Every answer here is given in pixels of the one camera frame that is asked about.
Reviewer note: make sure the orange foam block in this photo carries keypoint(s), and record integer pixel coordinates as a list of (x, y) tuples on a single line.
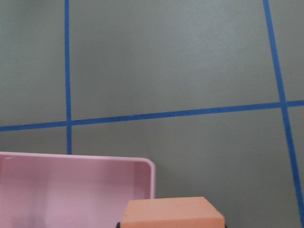
[(183, 212)]

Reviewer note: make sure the pink plastic bin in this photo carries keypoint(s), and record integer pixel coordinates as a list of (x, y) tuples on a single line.
[(70, 191)]

